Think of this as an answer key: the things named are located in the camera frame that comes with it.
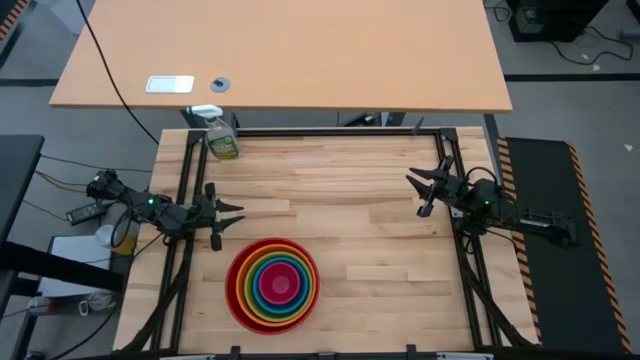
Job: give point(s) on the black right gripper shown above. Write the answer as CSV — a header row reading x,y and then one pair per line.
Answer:
x,y
452,189

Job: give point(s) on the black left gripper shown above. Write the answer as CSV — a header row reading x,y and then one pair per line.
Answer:
x,y
192,217

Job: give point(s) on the orange bowl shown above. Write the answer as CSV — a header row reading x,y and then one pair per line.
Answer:
x,y
239,286

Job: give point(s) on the green bowl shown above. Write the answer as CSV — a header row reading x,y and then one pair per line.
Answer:
x,y
247,285

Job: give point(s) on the teal bowl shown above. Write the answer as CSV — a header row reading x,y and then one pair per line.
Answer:
x,y
255,285

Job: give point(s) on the small pink bowl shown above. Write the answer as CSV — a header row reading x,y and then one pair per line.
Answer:
x,y
280,283

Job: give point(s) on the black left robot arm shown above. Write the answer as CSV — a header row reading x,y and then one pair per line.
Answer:
x,y
130,205

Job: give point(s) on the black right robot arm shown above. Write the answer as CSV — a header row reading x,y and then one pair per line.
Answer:
x,y
540,225

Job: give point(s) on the clear spray bottle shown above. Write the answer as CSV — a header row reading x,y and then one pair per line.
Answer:
x,y
222,145

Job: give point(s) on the white capped yellow bottle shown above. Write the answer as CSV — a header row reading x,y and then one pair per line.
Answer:
x,y
106,235

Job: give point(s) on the large red bowl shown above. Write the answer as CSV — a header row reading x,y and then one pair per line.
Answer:
x,y
272,330

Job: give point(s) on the black power adapter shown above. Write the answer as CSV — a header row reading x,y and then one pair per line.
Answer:
x,y
85,213

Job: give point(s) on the white box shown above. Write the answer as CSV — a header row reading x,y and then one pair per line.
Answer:
x,y
75,250

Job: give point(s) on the black mat with hazard stripes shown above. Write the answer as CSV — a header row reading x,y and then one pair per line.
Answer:
x,y
560,280

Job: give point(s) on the beige wooden table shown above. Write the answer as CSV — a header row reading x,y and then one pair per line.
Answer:
x,y
300,50

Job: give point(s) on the black equipment box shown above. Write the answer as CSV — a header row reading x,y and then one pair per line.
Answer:
x,y
550,20

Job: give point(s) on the white power strip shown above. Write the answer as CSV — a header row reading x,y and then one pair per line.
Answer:
x,y
42,306

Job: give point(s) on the black desk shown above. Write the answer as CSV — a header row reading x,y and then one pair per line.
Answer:
x,y
17,175

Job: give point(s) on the black aluminium table frame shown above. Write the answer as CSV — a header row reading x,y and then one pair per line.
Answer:
x,y
325,133

